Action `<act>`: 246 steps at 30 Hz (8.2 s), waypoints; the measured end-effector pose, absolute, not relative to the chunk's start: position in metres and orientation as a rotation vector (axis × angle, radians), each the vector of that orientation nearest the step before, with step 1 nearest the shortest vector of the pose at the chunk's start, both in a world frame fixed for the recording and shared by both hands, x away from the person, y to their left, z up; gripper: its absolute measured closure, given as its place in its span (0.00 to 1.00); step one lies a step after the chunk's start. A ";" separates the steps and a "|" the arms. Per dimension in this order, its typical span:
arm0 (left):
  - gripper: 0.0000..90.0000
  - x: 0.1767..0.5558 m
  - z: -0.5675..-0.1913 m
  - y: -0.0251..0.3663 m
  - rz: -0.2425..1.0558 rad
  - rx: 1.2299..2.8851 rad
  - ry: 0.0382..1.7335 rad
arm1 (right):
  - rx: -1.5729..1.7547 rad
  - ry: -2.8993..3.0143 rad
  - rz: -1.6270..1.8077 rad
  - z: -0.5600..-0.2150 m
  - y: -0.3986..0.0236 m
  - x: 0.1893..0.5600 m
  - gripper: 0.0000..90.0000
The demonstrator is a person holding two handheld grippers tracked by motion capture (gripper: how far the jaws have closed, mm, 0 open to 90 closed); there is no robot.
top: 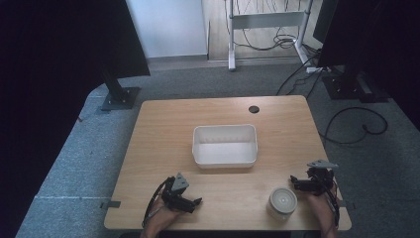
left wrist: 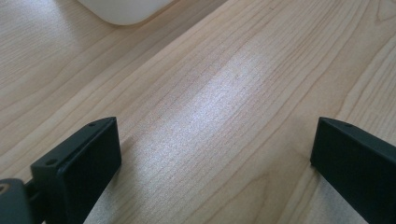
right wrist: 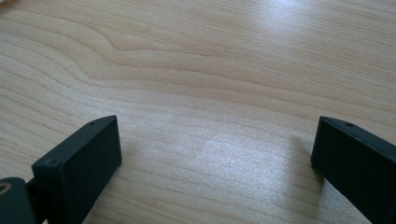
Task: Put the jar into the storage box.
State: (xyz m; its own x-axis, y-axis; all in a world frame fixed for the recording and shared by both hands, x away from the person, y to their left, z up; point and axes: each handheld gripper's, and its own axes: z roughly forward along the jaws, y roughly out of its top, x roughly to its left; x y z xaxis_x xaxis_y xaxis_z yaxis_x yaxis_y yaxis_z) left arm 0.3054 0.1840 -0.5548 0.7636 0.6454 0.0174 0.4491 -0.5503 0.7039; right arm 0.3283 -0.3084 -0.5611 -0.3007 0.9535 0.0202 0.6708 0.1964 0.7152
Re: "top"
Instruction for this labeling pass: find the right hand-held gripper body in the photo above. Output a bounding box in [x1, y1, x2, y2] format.
[305, 159, 340, 196]

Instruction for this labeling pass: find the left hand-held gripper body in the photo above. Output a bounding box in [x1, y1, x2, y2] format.
[160, 172, 196, 213]

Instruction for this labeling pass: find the white plastic bin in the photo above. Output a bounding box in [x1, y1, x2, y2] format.
[191, 124, 259, 170]

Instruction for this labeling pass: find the person's left hand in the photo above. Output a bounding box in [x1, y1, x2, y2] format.
[144, 196, 182, 233]

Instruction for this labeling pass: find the white power strip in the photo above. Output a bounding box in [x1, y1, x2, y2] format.
[305, 65, 332, 74]

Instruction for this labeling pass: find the black curtain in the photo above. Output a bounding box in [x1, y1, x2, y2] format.
[0, 0, 152, 238]
[312, 0, 420, 132]

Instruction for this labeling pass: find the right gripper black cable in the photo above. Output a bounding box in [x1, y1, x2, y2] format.
[324, 179, 342, 234]

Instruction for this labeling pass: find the grey table edge bracket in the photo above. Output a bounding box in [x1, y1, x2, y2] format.
[99, 199, 122, 210]

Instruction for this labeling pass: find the black looped floor cable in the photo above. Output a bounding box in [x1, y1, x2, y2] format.
[318, 105, 389, 146]

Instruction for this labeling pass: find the black stand with base plate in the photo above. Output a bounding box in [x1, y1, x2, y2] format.
[99, 67, 142, 112]
[321, 65, 390, 104]

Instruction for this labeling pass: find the long black floor cable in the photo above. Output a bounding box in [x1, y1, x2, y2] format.
[275, 54, 323, 100]

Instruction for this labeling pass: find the bundle of black cables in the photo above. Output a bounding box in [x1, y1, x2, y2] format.
[235, 0, 313, 53]

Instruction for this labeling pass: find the white metal desk frame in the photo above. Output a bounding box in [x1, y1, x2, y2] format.
[225, 0, 315, 72]

